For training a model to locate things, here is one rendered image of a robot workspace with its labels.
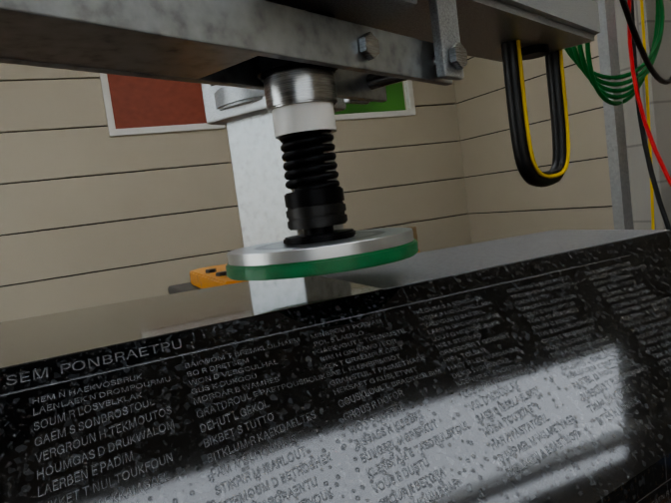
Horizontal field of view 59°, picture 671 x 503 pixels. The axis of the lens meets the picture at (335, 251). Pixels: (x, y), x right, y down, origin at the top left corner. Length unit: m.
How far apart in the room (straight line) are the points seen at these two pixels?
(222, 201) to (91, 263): 1.55
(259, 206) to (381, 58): 0.84
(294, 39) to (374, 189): 7.09
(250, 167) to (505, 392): 1.04
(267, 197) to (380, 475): 1.04
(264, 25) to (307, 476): 0.40
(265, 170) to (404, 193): 6.46
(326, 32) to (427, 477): 0.44
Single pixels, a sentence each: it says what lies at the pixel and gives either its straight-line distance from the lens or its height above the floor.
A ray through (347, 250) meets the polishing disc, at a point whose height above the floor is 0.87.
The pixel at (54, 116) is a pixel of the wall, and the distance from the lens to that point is 6.85.
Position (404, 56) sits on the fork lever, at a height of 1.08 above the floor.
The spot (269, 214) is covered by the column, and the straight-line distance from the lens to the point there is 1.48.
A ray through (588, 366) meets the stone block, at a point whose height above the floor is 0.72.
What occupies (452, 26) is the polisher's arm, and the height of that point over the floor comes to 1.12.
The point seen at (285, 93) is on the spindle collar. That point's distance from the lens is 0.66.
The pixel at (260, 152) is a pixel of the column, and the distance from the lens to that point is 1.49.
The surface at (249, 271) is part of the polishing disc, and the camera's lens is 0.61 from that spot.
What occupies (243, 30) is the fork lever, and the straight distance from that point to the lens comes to 0.58.
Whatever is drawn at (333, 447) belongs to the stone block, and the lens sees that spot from 0.53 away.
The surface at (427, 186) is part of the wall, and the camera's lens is 8.09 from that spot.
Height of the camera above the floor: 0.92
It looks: 5 degrees down
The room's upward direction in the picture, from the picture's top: 7 degrees counter-clockwise
